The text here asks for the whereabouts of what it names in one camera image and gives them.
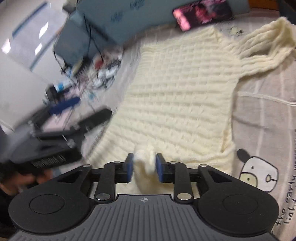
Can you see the striped cartoon bed sheet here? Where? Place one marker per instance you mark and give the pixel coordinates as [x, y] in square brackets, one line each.
[263, 122]

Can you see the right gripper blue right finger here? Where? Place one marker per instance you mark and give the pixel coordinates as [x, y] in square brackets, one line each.
[177, 174]

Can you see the blue board left panel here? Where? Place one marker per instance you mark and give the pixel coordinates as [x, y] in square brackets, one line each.
[78, 39]

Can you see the raccoon print pillow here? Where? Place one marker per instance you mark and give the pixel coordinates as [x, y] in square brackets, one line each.
[98, 72]

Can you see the light blue printed board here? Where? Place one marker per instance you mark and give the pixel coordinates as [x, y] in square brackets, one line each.
[119, 20]

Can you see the cream knitted sweater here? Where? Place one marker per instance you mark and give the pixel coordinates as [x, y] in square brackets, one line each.
[180, 101]

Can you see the person left hand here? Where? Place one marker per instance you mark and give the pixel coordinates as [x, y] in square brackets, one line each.
[15, 183]

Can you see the smartphone playing video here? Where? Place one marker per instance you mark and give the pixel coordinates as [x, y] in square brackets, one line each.
[200, 13]

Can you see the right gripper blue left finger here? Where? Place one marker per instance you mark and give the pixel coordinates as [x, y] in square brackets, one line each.
[111, 174]

